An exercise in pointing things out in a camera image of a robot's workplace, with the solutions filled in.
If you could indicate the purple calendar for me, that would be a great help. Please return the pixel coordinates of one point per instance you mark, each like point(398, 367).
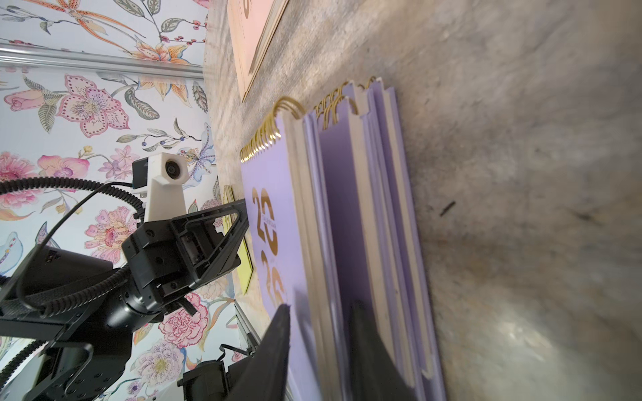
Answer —
point(284, 189)
point(362, 222)
point(419, 309)

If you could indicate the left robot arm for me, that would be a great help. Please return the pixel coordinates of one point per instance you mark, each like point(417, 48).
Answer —
point(84, 313)

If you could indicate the left aluminium corner post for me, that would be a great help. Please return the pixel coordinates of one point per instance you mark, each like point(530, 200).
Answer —
point(50, 58)

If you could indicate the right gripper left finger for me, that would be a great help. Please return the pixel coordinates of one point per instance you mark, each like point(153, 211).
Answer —
point(266, 376)

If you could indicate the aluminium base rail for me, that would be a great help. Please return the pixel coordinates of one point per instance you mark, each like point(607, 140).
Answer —
point(248, 331)

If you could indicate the peach pink calendar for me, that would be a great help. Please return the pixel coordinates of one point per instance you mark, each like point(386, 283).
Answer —
point(252, 24)

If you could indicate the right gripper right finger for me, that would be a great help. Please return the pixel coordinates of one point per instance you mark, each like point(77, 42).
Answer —
point(373, 375)

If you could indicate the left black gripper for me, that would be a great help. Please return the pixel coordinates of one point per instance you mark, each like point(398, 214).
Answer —
point(170, 259)

